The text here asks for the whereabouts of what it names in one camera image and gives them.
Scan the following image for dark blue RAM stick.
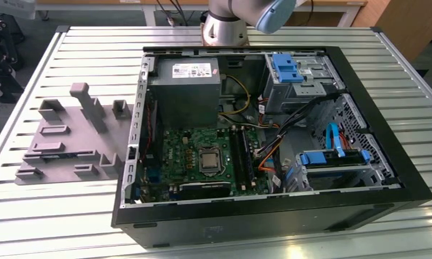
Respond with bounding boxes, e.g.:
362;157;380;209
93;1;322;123
237;128;256;187
38;152;95;160

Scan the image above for silver CPU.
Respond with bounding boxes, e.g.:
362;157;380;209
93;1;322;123
200;154;220;168

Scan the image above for metal drive cage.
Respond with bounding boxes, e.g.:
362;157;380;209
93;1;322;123
262;52;346;115

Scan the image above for black cable white plug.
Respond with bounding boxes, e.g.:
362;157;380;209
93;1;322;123
154;0;178;28

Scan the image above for grey parts rack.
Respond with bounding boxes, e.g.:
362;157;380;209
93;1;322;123
14;82;135;187

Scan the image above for grey power supply unit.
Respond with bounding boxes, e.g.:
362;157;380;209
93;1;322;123
147;57;222;132

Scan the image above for empty black RAM slot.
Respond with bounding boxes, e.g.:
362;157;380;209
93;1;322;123
228;126;240;189

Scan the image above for metal disk bay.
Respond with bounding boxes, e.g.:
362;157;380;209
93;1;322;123
284;149;400;194

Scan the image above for black flat cable bundle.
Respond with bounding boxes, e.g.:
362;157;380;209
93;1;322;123
273;93;341;141

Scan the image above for green Dell motherboard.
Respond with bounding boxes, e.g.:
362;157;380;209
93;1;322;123
142;126;274;202

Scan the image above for yellow wire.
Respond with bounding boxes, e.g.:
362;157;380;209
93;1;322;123
217;75;250;122

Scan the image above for metal socket cover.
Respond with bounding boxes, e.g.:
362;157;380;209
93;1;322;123
196;145;226;176

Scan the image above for black graphics card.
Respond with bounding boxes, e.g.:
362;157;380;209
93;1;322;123
167;181;233;201

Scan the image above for brown wooden cabinet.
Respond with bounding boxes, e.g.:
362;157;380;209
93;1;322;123
376;0;432;63

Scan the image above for hard disk in blue carrier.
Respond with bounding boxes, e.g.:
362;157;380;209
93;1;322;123
297;149;370;169

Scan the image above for blue plastic drive bracket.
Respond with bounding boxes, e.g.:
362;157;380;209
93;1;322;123
272;53;305;84

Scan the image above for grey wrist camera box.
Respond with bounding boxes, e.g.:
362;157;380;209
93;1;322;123
0;0;37;20

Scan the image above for black open PC case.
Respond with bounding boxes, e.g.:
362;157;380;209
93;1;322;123
110;45;432;248

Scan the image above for red SATA cable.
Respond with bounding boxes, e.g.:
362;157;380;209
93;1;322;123
338;131;353;152

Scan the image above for blue SATA cable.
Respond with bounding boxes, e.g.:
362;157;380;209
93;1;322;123
325;122;346;159

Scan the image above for orange yellow red wires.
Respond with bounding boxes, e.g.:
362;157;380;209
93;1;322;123
257;158;276;173

